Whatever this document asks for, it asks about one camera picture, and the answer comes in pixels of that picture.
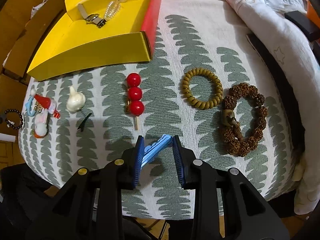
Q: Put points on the red santa hat hair clip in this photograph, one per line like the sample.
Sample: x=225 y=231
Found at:
x=47 y=103

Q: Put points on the green leaf patterned bedsheet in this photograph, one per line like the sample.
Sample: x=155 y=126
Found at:
x=205 y=83

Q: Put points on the white plastic bag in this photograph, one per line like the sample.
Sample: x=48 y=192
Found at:
x=37 y=8

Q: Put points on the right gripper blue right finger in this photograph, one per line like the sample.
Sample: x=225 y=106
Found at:
x=183 y=158

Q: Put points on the yellow cardboard box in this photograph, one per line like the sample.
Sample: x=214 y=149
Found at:
x=95 y=33

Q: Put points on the black box on bed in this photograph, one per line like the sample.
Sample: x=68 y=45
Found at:
x=309 y=29

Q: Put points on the red candied berry hair stick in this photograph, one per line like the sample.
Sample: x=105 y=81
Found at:
x=134 y=96

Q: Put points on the blue plastic hair clip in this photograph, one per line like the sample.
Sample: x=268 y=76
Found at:
x=151 y=151

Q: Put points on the orange plastic bin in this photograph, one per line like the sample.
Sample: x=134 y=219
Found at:
x=312 y=14

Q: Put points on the grey strap wristwatch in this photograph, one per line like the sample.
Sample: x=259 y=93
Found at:
x=92 y=18

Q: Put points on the clear pearl hair claw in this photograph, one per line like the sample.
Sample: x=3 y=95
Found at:
x=112 y=9

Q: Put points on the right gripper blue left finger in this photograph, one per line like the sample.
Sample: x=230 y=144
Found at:
x=133 y=158

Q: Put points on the white bunny pompom hair clip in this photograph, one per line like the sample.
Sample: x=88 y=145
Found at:
x=41 y=126

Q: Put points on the gold chain brooch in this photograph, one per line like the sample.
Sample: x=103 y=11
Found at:
x=38 y=107

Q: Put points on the white garlic shaped hair clip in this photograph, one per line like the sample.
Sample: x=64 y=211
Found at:
x=76 y=100

